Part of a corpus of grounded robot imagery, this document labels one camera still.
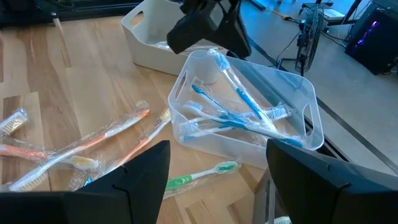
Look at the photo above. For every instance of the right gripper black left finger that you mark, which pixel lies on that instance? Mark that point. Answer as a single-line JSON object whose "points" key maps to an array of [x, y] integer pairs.
{"points": [[109, 205]]}

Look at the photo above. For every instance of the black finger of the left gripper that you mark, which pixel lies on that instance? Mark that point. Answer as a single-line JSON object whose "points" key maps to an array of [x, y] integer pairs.
{"points": [[233, 34], [189, 31]]}

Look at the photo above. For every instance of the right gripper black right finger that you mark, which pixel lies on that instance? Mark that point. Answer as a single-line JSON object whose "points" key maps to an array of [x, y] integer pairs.
{"points": [[326, 193]]}

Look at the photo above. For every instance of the beige plastic bin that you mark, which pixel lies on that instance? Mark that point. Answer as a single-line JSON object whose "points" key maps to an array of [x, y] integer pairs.
{"points": [[146, 46]]}

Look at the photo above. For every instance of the clear plastic bin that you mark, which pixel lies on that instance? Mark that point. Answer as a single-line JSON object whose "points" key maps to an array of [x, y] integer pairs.
{"points": [[217, 149]]}

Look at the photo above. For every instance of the black computer tower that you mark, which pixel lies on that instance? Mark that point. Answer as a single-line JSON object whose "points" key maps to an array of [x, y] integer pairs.
{"points": [[373, 40]]}

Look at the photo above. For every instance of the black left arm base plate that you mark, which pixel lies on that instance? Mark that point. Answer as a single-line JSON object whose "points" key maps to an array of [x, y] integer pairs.
{"points": [[25, 12]]}

